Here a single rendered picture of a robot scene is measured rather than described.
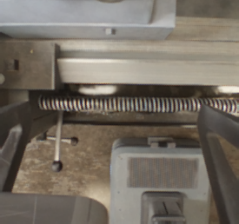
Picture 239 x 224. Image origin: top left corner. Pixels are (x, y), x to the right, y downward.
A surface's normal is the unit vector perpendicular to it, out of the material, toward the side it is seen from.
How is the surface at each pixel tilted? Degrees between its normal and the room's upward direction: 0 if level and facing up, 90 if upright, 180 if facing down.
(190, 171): 0
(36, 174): 0
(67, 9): 62
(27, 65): 0
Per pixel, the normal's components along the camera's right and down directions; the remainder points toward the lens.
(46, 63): 0.00, 0.07
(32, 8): -0.02, 0.91
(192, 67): -0.01, 0.64
